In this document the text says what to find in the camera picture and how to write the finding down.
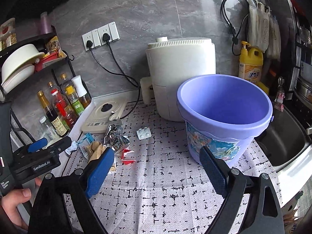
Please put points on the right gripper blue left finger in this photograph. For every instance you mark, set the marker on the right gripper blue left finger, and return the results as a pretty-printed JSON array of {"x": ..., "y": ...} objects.
[{"x": 96, "y": 171}]

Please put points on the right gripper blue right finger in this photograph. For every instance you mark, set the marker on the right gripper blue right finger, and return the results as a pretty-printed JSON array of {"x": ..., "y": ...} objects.
[{"x": 216, "y": 170}]

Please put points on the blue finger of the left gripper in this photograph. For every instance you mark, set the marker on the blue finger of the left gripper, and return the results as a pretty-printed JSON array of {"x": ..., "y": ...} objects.
[{"x": 41, "y": 143}]

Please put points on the brown paper bag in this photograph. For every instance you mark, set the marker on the brown paper bag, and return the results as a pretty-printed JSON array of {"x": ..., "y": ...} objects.
[{"x": 95, "y": 150}]

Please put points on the red white carton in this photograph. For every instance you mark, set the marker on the red white carton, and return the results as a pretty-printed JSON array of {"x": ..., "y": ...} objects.
[{"x": 126, "y": 157}]

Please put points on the blue white medicine box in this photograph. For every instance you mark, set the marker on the blue white medicine box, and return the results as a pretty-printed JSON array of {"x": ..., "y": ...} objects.
[{"x": 84, "y": 144}]

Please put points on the silver foil snack bag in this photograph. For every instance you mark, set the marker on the silver foil snack bag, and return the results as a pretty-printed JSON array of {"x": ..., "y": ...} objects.
[{"x": 114, "y": 137}]

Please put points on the white blue paper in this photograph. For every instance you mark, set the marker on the white blue paper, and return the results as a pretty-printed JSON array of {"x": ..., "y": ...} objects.
[{"x": 72, "y": 148}]

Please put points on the person's left hand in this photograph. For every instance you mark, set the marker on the person's left hand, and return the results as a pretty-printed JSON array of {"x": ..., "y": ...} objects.
[{"x": 9, "y": 204}]

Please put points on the white cap clear jar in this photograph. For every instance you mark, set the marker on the white cap clear jar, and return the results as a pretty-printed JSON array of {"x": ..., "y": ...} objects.
[{"x": 48, "y": 130}]

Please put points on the dark soy sauce bottle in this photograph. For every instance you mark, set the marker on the dark soy sauce bottle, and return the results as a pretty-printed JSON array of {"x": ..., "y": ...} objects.
[{"x": 52, "y": 115}]

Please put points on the red cap oil bottle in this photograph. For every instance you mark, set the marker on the red cap oil bottle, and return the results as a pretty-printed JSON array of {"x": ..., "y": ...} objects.
[{"x": 64, "y": 108}]

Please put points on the patterned table mat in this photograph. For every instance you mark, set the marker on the patterned table mat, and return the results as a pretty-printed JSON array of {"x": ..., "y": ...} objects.
[{"x": 165, "y": 190}]

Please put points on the purple plastic bucket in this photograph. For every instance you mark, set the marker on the purple plastic bucket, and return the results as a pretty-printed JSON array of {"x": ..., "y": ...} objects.
[{"x": 224, "y": 113}]

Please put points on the white induction cooker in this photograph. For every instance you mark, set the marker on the white induction cooker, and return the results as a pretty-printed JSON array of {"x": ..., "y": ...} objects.
[{"x": 104, "y": 112}]

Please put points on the yellow cap green label bottle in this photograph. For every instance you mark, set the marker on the yellow cap green label bottle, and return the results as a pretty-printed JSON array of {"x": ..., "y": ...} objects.
[{"x": 74, "y": 100}]

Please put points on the gold cap clear bottle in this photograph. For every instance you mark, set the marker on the gold cap clear bottle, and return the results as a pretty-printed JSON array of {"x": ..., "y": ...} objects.
[{"x": 65, "y": 82}]

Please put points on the white top oil dispenser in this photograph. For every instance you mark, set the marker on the white top oil dispenser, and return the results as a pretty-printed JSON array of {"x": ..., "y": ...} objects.
[{"x": 81, "y": 91}]

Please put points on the white plate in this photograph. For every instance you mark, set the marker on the white plate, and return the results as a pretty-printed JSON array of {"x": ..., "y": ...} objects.
[{"x": 18, "y": 77}]

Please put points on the steel sink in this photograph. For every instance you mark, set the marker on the steel sink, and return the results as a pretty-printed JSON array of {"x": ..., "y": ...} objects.
[{"x": 286, "y": 137}]

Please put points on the large white bowl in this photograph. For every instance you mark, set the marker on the large white bowl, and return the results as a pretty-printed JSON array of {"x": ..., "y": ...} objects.
[{"x": 26, "y": 54}]

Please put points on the black metal rack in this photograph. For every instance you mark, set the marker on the black metal rack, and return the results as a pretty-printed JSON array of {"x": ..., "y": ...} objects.
[{"x": 25, "y": 103}]

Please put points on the red container on rack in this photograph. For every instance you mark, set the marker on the red container on rack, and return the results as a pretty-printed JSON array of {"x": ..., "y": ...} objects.
[{"x": 42, "y": 63}]

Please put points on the snack packet on rack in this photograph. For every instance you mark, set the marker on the snack packet on rack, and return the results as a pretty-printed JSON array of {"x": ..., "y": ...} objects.
[{"x": 53, "y": 46}]

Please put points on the yellow detergent bottle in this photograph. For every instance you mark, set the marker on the yellow detergent bottle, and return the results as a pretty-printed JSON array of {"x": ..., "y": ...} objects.
[{"x": 250, "y": 63}]

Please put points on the white air fryer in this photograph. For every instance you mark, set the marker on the white air fryer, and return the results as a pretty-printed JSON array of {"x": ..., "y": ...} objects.
[{"x": 171, "y": 62}]

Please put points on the right side dish rack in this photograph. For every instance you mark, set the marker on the right side dish rack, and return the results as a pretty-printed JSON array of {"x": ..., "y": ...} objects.
[{"x": 300, "y": 72}]

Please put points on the hanging cloth bags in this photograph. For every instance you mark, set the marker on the hanging cloth bags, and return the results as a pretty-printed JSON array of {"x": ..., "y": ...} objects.
[{"x": 264, "y": 32}]

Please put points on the left wall socket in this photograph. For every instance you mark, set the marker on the left wall socket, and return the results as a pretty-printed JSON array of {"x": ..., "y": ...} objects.
[{"x": 91, "y": 36}]

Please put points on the wall socket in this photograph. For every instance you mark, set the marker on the wall socket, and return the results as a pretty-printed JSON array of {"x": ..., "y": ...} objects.
[
  {"x": 91, "y": 36},
  {"x": 111, "y": 30}
]

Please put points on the right wall socket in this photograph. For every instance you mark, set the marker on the right wall socket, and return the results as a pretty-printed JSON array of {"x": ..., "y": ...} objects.
[{"x": 111, "y": 30}]

